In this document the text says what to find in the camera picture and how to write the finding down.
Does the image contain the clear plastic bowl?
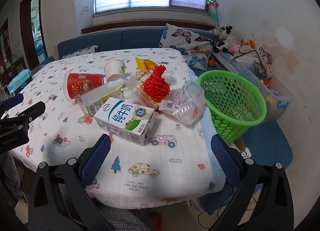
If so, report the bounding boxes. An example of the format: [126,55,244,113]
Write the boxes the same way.
[76,77,133,117]

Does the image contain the clear plastic bag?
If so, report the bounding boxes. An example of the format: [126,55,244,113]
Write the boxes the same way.
[159,82,207,125]

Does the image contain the small clear plastic cup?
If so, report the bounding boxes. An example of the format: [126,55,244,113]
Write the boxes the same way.
[126,75,160,108]

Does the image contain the grey quilted cushion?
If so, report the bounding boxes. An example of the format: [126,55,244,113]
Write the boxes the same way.
[212,51,240,74]

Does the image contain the clear plastic storage bin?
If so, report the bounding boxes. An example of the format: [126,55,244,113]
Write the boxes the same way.
[237,64,293,122]

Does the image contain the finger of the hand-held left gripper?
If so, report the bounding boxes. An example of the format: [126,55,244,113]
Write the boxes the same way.
[0,101,46,128]
[0,93,24,115]

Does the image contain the small white printed pillow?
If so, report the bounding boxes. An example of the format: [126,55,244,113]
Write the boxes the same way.
[61,45,99,59]

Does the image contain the patterned beige cloth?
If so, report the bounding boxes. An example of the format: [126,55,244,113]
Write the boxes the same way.
[232,48,273,80]

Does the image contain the brown wooden sofa rail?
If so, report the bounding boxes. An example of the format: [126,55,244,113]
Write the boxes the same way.
[81,20,218,35]

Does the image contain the light blue bag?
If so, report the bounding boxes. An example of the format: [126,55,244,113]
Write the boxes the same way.
[7,69,33,94]

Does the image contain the dark wooden shelf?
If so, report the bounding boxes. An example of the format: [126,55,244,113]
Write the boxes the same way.
[0,18,25,82]

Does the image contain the yellow snack bag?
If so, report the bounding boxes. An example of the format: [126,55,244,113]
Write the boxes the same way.
[135,57,160,72]

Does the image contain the white blue milk carton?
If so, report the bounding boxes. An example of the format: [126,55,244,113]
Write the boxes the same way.
[94,97,156,146]

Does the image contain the person's left forearm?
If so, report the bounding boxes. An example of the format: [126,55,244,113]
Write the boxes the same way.
[0,150,22,200]

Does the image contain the brown door frame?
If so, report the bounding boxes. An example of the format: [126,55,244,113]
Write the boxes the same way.
[20,0,49,70]

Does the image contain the person's grey plaid legs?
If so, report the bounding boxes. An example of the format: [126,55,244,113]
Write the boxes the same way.
[60,191,155,231]

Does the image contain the butterfly print pillow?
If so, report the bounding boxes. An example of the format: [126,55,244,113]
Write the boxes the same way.
[159,23,218,70]

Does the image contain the blue sofa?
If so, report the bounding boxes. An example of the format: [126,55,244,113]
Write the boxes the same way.
[57,28,218,60]

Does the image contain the green plastic basket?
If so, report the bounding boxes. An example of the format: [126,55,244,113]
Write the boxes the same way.
[197,70,267,147]

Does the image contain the red foam fruit net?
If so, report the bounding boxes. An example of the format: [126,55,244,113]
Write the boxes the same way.
[142,65,171,102]

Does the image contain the white paper cup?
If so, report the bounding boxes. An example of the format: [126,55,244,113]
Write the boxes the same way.
[104,59,126,82]

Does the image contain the red printed paper cup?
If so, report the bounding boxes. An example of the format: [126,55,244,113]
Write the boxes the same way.
[63,71,105,104]

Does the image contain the orange fox plush toy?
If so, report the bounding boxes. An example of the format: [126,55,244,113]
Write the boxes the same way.
[240,39,255,53]

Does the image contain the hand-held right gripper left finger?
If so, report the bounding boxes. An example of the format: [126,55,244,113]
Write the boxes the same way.
[28,134,112,231]

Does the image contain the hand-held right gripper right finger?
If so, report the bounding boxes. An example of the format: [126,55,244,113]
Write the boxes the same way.
[207,134,294,231]

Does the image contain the black white cow plush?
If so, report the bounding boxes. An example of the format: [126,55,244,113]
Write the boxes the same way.
[221,24,238,40]
[212,39,237,53]

